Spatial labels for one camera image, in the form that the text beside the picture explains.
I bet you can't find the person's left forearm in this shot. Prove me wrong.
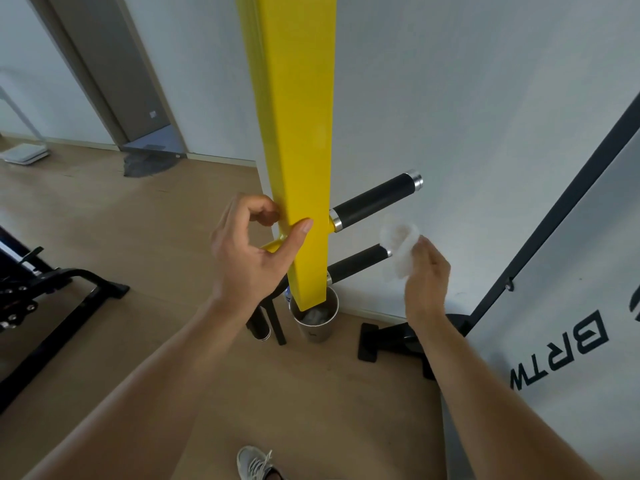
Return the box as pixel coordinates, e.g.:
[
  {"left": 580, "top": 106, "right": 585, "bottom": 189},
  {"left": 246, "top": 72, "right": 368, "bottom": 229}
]
[{"left": 22, "top": 294, "right": 261, "bottom": 480}]

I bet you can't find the person's right hand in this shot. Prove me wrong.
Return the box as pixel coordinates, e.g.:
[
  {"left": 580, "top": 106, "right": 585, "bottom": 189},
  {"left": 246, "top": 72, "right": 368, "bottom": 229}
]
[{"left": 402, "top": 234, "right": 452, "bottom": 333}]

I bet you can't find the gray door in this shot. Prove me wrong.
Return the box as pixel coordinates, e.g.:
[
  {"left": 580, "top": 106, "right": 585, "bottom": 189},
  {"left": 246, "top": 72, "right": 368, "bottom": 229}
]
[{"left": 25, "top": 0, "right": 189, "bottom": 153}]

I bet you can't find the white cleaning wipe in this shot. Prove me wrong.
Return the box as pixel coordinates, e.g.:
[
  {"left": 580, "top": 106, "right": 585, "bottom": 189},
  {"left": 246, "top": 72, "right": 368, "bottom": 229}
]
[{"left": 378, "top": 217, "right": 421, "bottom": 283}]

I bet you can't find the person's left hand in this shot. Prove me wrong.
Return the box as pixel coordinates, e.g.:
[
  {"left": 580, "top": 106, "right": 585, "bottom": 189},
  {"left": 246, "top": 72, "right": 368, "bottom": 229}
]
[{"left": 209, "top": 193, "right": 315, "bottom": 321}]

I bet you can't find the black machine base foot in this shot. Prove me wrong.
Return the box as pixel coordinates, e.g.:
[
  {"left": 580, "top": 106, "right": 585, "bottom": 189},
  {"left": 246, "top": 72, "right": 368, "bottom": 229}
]
[{"left": 358, "top": 322, "right": 441, "bottom": 381}]

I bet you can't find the translucent machine guard panel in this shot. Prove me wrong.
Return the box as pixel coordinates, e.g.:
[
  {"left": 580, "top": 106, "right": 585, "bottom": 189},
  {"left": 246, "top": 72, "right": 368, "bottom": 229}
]
[{"left": 439, "top": 139, "right": 640, "bottom": 480}]

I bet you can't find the dark gray floor mat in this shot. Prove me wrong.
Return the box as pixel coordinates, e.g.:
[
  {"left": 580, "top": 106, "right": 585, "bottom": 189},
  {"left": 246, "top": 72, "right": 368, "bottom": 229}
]
[{"left": 122, "top": 127, "right": 186, "bottom": 179}]

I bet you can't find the person's right forearm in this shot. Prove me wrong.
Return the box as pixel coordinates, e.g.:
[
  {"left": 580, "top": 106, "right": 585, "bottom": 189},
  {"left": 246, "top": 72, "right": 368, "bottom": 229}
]
[{"left": 409, "top": 314, "right": 606, "bottom": 480}]

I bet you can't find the black machine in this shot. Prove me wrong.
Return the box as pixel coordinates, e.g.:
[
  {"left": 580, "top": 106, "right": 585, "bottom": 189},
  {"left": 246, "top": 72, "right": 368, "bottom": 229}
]
[{"left": 0, "top": 224, "right": 131, "bottom": 415}]

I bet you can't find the white floor stand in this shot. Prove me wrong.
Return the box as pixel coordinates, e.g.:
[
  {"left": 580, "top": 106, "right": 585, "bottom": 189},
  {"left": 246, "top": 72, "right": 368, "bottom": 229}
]
[{"left": 0, "top": 84, "right": 51, "bottom": 167}]

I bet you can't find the white sneaker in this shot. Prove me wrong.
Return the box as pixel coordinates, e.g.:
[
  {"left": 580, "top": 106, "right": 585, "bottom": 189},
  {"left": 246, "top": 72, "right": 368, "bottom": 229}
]
[{"left": 236, "top": 445, "right": 286, "bottom": 480}]

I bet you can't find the brown metal trash bin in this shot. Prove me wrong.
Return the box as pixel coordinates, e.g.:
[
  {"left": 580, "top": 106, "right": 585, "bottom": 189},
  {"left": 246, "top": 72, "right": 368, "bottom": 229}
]
[{"left": 288, "top": 287, "right": 340, "bottom": 343}]

